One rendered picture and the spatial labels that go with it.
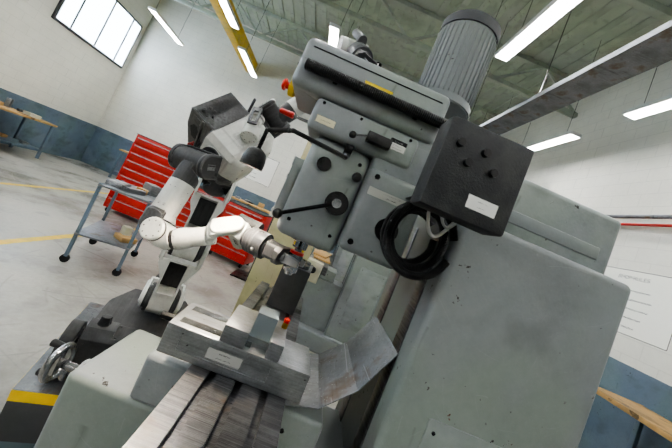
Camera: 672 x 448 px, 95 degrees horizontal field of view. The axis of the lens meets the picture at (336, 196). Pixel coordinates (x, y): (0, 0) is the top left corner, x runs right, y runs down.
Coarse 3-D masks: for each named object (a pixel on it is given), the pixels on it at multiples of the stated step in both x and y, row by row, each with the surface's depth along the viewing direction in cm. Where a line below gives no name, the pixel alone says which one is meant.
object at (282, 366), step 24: (192, 312) 78; (216, 312) 84; (168, 336) 69; (192, 336) 70; (216, 336) 72; (192, 360) 70; (216, 360) 71; (240, 360) 71; (264, 360) 71; (288, 360) 75; (264, 384) 71; (288, 384) 72
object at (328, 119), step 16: (320, 112) 91; (336, 112) 91; (352, 112) 92; (320, 128) 91; (336, 128) 91; (352, 128) 91; (368, 128) 92; (384, 128) 92; (352, 144) 91; (368, 144) 91; (400, 144) 92; (416, 144) 92; (400, 160) 92
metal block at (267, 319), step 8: (264, 312) 77; (272, 312) 80; (256, 320) 76; (264, 320) 76; (272, 320) 76; (256, 328) 76; (264, 328) 76; (272, 328) 76; (256, 336) 76; (264, 336) 76
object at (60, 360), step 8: (56, 344) 93; (64, 344) 94; (72, 344) 96; (56, 352) 91; (64, 352) 94; (72, 352) 98; (48, 360) 89; (56, 360) 92; (64, 360) 94; (88, 360) 95; (40, 368) 93; (48, 368) 89; (56, 368) 93; (64, 368) 93; (72, 368) 93; (40, 376) 88; (48, 376) 91; (56, 376) 94
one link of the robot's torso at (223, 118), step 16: (224, 96) 129; (192, 112) 121; (208, 112) 122; (224, 112) 126; (240, 112) 130; (192, 128) 127; (208, 128) 120; (224, 128) 122; (240, 128) 126; (192, 144) 130; (208, 144) 120; (224, 144) 119; (240, 144) 123; (256, 144) 127; (272, 144) 136; (224, 160) 120; (224, 176) 127; (240, 176) 133
